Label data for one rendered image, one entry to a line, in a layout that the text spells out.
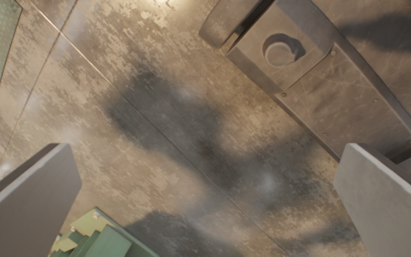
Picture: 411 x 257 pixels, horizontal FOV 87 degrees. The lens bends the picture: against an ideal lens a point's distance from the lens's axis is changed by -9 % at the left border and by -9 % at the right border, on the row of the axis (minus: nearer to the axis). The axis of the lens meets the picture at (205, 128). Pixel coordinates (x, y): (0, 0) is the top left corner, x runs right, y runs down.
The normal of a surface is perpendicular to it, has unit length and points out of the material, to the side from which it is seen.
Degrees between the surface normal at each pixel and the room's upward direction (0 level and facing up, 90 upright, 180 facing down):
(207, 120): 0
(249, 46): 0
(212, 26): 30
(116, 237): 90
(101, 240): 90
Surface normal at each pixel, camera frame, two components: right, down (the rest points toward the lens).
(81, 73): -0.25, 0.53
